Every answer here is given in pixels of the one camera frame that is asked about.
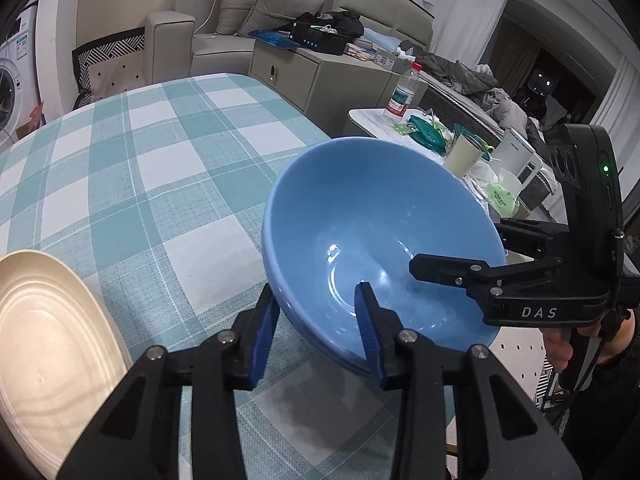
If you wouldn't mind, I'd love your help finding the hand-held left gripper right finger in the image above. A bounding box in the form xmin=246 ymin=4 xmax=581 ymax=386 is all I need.
xmin=354 ymin=282 xmax=583 ymax=480

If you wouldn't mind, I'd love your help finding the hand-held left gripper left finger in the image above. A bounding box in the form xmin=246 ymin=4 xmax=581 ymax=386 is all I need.
xmin=55 ymin=285 xmax=281 ymax=480

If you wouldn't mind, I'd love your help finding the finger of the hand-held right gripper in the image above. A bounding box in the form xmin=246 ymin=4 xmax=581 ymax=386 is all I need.
xmin=409 ymin=254 xmax=566 ymax=306
xmin=495 ymin=217 xmax=572 ymax=262

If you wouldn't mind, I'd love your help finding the beige round plate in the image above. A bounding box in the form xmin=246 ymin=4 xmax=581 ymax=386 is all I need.
xmin=0 ymin=250 xmax=135 ymax=480

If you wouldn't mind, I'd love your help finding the person's right forearm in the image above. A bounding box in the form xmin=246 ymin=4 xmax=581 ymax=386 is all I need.
xmin=555 ymin=305 xmax=640 ymax=480

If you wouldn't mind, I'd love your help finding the person's right hand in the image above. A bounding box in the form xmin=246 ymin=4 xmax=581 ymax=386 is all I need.
xmin=542 ymin=309 xmax=637 ymax=373

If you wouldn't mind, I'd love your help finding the white green plastic bag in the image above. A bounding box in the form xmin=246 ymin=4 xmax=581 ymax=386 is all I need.
xmin=482 ymin=167 xmax=523 ymax=216

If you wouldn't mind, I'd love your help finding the white electric kettle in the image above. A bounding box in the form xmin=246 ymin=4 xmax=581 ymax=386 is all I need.
xmin=495 ymin=127 xmax=543 ymax=186

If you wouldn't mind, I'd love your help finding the beige tumbler cup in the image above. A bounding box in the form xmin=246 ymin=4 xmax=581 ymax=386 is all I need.
xmin=442 ymin=132 xmax=483 ymax=176

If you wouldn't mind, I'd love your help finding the white dotted fabric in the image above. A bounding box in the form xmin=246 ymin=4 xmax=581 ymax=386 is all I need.
xmin=492 ymin=330 xmax=566 ymax=411

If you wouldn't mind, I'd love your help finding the teal plastic lid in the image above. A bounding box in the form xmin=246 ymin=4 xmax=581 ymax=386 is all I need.
xmin=407 ymin=114 xmax=451 ymax=151

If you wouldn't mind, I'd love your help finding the grey bed mattress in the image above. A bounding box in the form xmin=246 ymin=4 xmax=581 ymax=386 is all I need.
xmin=415 ymin=72 xmax=506 ymax=136

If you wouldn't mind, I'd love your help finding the white side table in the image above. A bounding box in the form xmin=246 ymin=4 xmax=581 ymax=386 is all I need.
xmin=347 ymin=107 xmax=501 ymax=173

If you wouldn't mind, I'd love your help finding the white curtain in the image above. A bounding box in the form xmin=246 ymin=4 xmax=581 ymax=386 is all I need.
xmin=590 ymin=55 xmax=640 ymax=136

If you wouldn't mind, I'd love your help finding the grey jacket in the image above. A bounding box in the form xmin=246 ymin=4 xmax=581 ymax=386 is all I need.
xmin=425 ymin=52 xmax=501 ymax=96

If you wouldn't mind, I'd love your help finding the clear plastic water bottle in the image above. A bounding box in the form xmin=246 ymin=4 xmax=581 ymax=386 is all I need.
xmin=384 ymin=62 xmax=423 ymax=118

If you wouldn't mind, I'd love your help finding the teal white checked tablecloth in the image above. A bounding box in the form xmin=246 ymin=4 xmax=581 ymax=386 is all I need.
xmin=0 ymin=74 xmax=451 ymax=480

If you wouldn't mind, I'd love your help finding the white tissue box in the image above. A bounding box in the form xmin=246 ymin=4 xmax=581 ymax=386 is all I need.
xmin=372 ymin=40 xmax=418 ymax=68

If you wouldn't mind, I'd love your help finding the grey side cabinet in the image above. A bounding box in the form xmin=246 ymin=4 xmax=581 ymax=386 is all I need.
xmin=250 ymin=40 xmax=431 ymax=116

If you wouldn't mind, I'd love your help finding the black electronic box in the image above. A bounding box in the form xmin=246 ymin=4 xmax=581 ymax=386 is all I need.
xmin=290 ymin=22 xmax=348 ymax=56

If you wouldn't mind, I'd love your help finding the black clothing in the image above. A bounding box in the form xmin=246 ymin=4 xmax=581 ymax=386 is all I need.
xmin=320 ymin=10 xmax=366 ymax=38

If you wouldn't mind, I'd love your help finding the blue plastic folder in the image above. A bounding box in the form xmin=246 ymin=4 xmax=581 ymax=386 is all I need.
xmin=249 ymin=29 xmax=301 ymax=50

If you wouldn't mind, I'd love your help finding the diamond print white cushion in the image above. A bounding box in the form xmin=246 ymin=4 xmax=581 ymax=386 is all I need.
xmin=87 ymin=47 xmax=146 ymax=101

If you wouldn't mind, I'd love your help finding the grey throw pillow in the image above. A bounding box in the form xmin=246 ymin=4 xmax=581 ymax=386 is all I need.
xmin=215 ymin=0 xmax=271 ymax=36
xmin=237 ymin=0 xmax=331 ymax=38

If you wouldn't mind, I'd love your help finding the grey sofa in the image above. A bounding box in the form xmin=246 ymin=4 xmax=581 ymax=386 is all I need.
xmin=145 ymin=0 xmax=436 ymax=81

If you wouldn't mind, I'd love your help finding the red cardboard box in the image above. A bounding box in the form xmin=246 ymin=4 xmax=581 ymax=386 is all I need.
xmin=15 ymin=102 xmax=48 ymax=141

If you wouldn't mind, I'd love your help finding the white washing machine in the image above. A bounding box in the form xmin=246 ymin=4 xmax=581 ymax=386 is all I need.
xmin=0 ymin=2 xmax=46 ymax=146

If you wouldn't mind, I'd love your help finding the black frame chair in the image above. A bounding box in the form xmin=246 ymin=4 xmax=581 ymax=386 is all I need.
xmin=71 ymin=30 xmax=147 ymax=111

